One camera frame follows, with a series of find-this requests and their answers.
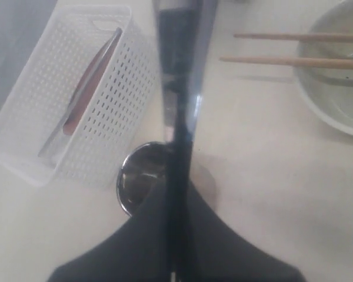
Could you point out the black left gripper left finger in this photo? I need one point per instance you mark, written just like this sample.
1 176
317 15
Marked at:
135 252

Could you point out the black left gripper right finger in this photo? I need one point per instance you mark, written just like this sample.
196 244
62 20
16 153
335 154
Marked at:
214 252

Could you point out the white ceramic bowl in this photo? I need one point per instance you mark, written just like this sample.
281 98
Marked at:
329 92

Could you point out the brown wooden chopstick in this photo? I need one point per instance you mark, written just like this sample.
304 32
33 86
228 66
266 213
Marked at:
345 64
309 37

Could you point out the silver metal table knife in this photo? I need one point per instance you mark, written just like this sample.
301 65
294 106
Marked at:
56 130

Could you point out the brown round plate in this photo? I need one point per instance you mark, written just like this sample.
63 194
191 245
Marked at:
89 82

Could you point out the white perforated plastic basket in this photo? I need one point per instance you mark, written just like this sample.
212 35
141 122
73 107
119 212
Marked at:
93 154

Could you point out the silver metal fork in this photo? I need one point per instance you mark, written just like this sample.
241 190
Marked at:
184 30

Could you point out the stainless steel cup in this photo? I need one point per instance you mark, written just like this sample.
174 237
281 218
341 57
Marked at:
140 172

